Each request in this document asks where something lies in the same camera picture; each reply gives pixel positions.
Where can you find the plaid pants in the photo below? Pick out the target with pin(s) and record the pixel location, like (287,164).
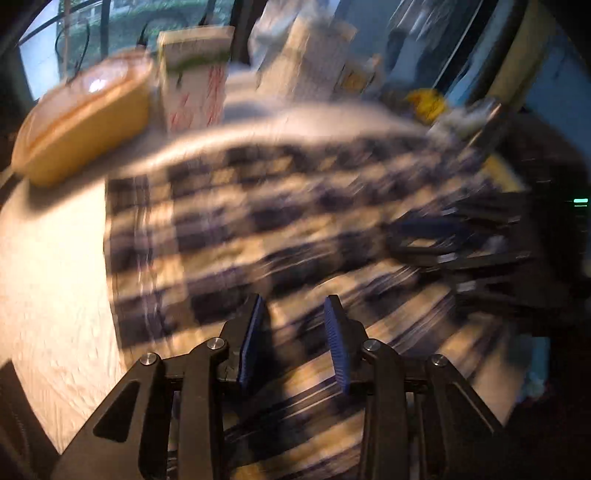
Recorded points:
(277,217)

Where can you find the milk carton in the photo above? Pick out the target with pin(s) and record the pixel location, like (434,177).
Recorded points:
(194,92)

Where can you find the cartoon print mug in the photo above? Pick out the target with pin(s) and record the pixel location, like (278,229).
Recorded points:
(355,78)

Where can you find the yellow plastic basin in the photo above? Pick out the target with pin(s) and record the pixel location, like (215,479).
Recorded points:
(92,134)

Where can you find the balcony railing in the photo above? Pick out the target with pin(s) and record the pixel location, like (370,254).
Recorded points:
(105,27)

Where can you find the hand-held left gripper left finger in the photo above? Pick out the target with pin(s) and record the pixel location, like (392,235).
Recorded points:
(251,341)

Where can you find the yellow toy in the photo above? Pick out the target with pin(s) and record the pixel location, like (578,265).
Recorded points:
(425,104)

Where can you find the black window frame post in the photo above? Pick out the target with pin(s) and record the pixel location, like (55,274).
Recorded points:
(240,27)

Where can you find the yellow tissue pack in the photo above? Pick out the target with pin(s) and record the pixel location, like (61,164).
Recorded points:
(503,170)

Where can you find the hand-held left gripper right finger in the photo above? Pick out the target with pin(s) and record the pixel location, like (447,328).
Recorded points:
(334,341)

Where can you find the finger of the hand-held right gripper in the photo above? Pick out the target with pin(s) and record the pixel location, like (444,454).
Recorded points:
(429,258)
(429,228)

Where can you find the crumpled white plastic bag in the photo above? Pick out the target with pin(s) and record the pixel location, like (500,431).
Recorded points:
(277,23)

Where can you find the yellow curtain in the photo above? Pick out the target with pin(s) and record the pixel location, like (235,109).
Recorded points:
(526,46)

